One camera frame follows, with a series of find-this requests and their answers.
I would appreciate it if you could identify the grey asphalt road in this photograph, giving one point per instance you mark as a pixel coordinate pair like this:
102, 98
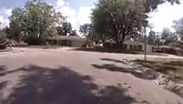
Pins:
78, 61

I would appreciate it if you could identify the broken concrete kerb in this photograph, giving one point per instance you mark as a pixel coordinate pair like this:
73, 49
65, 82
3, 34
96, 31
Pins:
176, 87

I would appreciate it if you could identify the grass verge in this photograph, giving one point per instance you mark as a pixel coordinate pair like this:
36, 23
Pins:
178, 69

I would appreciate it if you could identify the thin pole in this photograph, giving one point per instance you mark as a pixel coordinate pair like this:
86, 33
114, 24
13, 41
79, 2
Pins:
145, 44

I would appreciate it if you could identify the broad green tree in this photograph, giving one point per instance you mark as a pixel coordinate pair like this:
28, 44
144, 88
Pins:
34, 22

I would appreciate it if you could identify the low dark house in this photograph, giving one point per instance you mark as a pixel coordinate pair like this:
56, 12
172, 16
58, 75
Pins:
168, 49

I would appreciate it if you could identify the large leafy tree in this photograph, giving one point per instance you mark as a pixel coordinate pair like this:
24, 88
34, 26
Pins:
119, 16

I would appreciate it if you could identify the low pale house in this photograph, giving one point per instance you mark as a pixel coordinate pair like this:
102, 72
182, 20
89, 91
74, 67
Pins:
134, 45

